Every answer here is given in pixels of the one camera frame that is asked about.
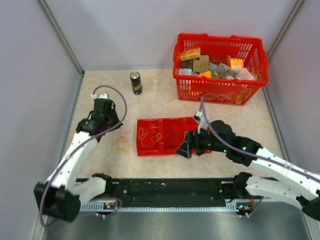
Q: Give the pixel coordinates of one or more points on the red three-compartment tray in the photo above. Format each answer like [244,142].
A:
[162,136]

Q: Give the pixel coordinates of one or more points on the orange carton in basket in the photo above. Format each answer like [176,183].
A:
[237,64]

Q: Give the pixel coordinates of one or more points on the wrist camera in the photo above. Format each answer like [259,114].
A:
[103,95]
[200,120]

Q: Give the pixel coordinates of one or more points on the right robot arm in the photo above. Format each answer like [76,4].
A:
[289,184]

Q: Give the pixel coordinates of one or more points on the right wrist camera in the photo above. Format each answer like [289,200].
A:
[200,120]

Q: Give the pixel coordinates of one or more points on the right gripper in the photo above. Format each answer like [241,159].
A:
[185,150]

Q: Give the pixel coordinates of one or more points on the clear plastic package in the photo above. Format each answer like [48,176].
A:
[224,71]

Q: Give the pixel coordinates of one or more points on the black drink can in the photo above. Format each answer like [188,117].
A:
[136,84]

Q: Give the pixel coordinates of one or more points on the orange box in basket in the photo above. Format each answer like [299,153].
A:
[190,54]

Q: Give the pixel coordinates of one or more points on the red plastic shopping basket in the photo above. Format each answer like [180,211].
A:
[192,86]

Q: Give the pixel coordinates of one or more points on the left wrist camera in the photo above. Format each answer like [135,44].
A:
[103,95]

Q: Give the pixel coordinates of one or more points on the brown cardboard box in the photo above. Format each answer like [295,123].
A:
[201,64]

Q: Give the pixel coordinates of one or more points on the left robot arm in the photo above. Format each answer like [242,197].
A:
[58,197]

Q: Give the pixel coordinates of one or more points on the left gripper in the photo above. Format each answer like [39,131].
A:
[114,112]

